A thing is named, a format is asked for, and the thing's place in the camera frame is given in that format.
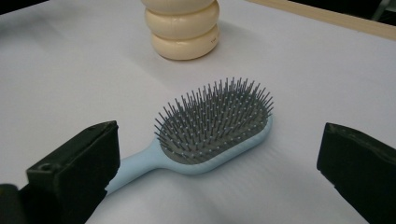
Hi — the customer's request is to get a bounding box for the white metal desk frame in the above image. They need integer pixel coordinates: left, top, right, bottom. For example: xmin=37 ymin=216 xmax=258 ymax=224
xmin=372 ymin=0 xmax=394 ymax=21

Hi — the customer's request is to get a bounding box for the light blue hairbrush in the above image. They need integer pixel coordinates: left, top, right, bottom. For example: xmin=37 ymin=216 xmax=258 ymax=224
xmin=105 ymin=77 xmax=275 ymax=195

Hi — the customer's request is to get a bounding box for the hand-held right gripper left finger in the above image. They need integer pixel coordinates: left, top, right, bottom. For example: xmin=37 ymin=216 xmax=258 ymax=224
xmin=19 ymin=120 xmax=121 ymax=224

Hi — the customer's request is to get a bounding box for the white table sheet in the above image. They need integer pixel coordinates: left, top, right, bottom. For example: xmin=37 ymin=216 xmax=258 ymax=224
xmin=0 ymin=0 xmax=396 ymax=224

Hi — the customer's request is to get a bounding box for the cream ribbed round holder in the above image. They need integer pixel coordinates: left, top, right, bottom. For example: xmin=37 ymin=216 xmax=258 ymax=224
xmin=140 ymin=0 xmax=220 ymax=62

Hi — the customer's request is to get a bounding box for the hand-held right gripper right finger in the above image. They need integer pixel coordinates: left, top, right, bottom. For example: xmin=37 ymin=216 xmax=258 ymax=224
xmin=317 ymin=122 xmax=396 ymax=224

